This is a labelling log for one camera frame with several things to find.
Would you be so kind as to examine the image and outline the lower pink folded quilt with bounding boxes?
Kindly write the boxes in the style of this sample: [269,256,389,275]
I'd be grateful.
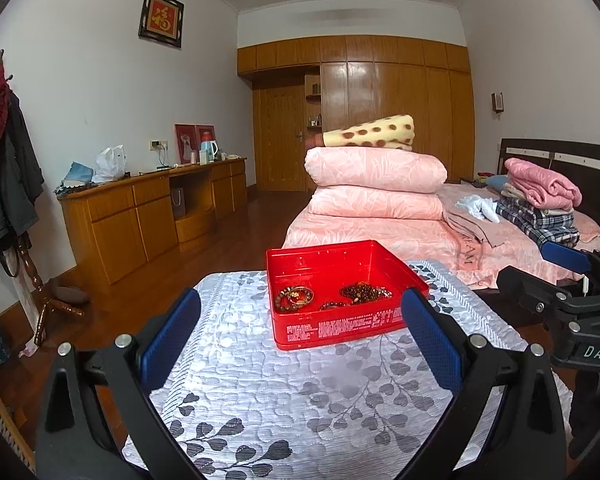
[308,185,443,221]

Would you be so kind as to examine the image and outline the pink bedspread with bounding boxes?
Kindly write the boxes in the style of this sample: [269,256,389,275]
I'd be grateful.
[284,184,579,289]

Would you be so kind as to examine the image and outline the red picture frame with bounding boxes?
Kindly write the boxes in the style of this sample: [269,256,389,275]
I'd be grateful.
[174,124,216,164]

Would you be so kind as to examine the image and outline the grey leaf-pattern quilted cover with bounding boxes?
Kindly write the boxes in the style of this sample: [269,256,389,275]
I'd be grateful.
[121,259,574,480]

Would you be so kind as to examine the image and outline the white plastic bag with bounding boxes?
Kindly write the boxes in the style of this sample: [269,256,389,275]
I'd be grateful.
[93,144,126,184]

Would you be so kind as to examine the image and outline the red tin box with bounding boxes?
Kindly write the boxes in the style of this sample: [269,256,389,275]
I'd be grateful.
[266,240,429,351]

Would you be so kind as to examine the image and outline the brown wooden bead bracelet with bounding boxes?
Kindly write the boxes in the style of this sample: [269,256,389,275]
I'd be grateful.
[273,285,316,313]

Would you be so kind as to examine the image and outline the blue folded cloth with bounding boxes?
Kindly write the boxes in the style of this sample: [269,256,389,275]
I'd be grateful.
[54,162,95,196]

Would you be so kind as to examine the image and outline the pink folded clothes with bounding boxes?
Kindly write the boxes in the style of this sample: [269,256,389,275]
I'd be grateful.
[504,157,582,210]

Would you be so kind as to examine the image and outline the upper pink folded quilt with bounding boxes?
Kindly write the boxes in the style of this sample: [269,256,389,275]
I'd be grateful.
[304,148,448,194]

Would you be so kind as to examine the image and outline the plaid folded clothes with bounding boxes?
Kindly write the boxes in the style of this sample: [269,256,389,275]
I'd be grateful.
[496,197,580,248]

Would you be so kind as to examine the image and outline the light blue kettle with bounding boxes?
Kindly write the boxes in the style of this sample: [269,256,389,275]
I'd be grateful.
[200,130,219,162]

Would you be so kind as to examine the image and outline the pink folded quilt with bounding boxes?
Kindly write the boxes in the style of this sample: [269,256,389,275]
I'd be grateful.
[308,185,443,221]
[304,148,448,194]

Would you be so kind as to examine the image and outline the wooden wardrobe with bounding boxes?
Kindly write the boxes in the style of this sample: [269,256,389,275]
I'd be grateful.
[237,35,475,191]

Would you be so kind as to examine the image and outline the wooden sideboard cabinet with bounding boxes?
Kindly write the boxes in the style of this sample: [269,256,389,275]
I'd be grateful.
[59,157,247,289]

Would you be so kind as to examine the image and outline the hanging dark clothes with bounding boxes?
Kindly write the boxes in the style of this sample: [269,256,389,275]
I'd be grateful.
[0,64,44,278]

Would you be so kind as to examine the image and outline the dark headboard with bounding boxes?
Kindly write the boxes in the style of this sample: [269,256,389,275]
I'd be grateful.
[498,139,600,226]

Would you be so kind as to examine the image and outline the wooden coat rack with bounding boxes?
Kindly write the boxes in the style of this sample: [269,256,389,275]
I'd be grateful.
[0,52,84,356]

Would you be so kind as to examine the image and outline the amber bead necklace with pendant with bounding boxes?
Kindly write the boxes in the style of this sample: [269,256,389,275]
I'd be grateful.
[339,280,387,305]

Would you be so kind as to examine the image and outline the framed red calligraphy picture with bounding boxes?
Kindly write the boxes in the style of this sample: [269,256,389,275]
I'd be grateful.
[138,0,184,49]

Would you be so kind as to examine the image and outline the wall switch box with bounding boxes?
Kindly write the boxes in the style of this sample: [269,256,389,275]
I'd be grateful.
[491,92,505,114]

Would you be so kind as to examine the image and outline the white cloth on bed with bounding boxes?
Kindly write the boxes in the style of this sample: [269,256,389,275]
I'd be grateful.
[456,194,500,223]

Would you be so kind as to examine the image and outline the yellow brown-spotted blanket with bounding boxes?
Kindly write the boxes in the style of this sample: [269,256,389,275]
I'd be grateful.
[304,115,415,151]

